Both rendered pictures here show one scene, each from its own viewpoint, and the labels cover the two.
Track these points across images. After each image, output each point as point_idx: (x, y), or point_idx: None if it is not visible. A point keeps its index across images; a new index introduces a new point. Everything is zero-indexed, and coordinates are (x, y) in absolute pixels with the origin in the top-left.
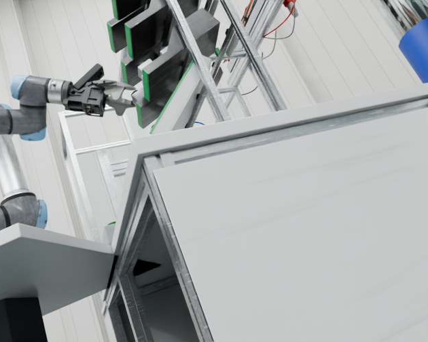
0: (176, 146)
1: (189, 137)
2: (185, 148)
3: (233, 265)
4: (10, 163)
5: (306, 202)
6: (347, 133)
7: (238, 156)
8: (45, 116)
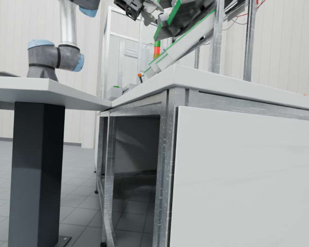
0: (207, 90)
1: (220, 85)
2: (209, 92)
3: (205, 213)
4: (70, 23)
5: (267, 172)
6: (308, 126)
7: (244, 118)
8: (99, 1)
